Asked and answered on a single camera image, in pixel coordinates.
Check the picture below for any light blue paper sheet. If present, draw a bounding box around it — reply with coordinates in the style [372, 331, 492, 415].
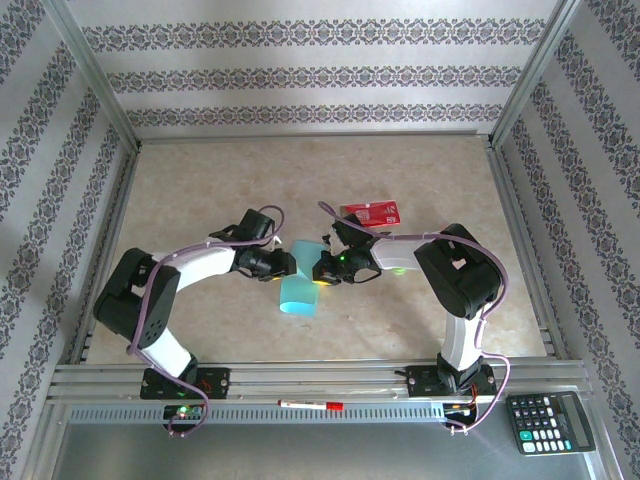
[278, 239, 326, 319]

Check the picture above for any red memory card package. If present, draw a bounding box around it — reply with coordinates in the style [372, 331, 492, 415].
[339, 199, 402, 230]

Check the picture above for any white red marker pen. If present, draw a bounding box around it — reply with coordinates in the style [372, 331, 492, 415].
[277, 398, 345, 413]

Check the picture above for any small controller circuit board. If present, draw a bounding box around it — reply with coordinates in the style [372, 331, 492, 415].
[163, 403, 205, 422]
[442, 399, 479, 420]

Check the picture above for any grey metal shelf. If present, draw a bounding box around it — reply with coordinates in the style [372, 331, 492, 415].
[49, 422, 601, 480]

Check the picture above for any black desk calculator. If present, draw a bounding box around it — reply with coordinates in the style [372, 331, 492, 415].
[505, 392, 598, 456]

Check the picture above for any aluminium mounting rail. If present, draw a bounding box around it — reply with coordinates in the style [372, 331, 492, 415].
[47, 358, 592, 404]

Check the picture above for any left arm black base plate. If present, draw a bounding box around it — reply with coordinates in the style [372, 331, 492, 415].
[139, 367, 232, 401]

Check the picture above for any aluminium table edge rail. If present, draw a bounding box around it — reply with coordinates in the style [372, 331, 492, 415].
[487, 144, 571, 361]
[67, 144, 142, 365]
[134, 130, 494, 146]

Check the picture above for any grey slotted cable duct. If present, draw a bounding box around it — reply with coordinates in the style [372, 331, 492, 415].
[67, 403, 447, 426]

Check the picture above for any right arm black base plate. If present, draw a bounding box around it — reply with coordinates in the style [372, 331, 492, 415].
[405, 364, 497, 400]

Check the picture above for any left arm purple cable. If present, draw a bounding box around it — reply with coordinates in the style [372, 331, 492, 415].
[127, 204, 287, 440]

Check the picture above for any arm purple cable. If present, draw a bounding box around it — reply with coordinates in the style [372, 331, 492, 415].
[127, 204, 287, 440]
[318, 200, 512, 436]

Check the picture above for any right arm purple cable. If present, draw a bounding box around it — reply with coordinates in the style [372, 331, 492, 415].
[318, 200, 512, 436]

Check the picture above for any aluminium frame post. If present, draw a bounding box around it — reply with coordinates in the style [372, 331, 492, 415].
[42, 0, 142, 151]
[489, 0, 586, 149]

